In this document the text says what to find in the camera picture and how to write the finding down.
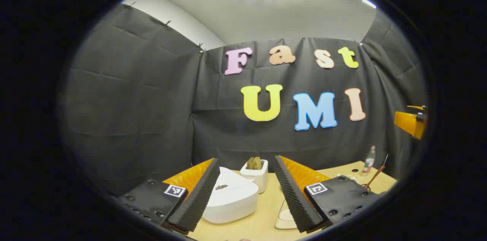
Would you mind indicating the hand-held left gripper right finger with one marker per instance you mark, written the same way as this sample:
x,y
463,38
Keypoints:
x,y
293,195

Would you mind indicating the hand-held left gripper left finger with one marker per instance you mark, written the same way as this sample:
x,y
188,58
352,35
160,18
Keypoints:
x,y
198,199

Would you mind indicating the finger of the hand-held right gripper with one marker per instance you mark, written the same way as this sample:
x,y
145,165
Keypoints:
x,y
409,123

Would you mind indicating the white rice cooker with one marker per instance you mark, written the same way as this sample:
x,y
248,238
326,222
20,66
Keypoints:
x,y
232,199

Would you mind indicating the brown wooden spoon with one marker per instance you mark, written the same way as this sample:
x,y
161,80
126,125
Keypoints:
x,y
376,176

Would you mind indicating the white toaster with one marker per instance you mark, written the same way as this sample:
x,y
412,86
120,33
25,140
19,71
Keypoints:
x,y
258,180

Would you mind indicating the brown bread slice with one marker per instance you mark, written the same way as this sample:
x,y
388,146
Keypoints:
x,y
258,163
250,163

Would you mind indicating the clear plastic bottle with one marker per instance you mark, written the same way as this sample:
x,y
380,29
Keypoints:
x,y
368,163

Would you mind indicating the white divided grain dish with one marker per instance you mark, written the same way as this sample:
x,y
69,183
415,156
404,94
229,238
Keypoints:
x,y
354,178

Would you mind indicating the black backdrop cloth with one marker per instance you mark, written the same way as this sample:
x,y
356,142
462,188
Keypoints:
x,y
152,111

